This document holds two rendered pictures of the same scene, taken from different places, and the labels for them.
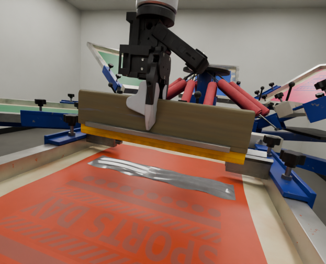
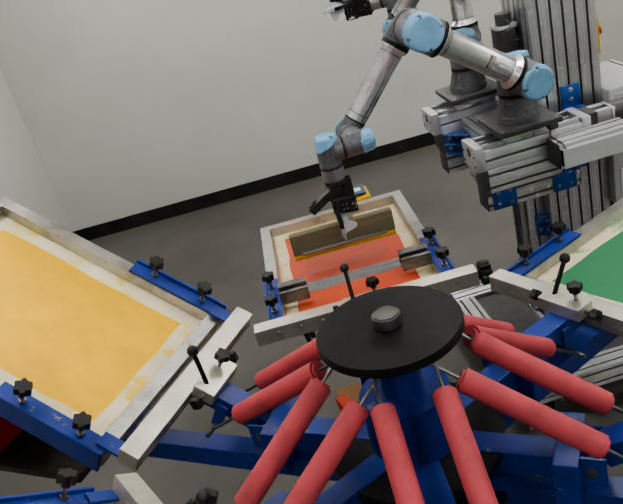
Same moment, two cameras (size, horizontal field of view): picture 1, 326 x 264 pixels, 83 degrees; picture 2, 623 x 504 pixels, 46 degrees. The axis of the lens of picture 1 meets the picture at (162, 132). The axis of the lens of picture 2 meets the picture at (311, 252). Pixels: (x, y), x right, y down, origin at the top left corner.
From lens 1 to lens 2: 2.81 m
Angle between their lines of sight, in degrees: 139
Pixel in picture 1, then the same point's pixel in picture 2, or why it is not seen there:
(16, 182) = (406, 237)
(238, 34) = not seen: outside the picture
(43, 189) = (390, 242)
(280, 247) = (284, 275)
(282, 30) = not seen: outside the picture
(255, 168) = (288, 289)
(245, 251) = (297, 268)
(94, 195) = (366, 251)
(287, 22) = not seen: outside the picture
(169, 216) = (328, 263)
